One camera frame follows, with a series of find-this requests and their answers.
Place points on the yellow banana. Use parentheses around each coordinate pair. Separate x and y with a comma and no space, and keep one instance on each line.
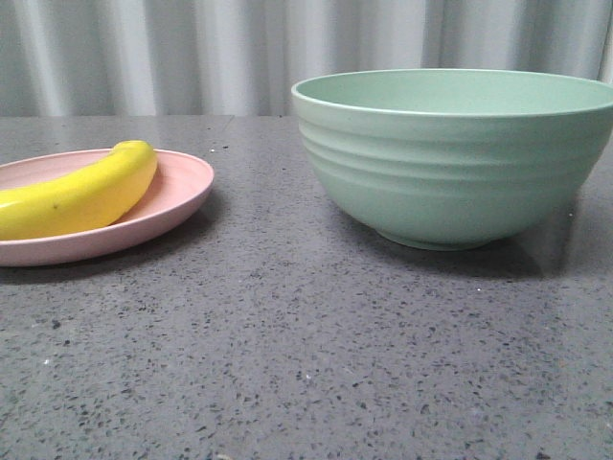
(89,198)

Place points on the green ribbed bowl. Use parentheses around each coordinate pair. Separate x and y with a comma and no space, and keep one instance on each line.
(449,159)

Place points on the pink plate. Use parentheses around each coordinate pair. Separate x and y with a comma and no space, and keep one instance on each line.
(180,186)

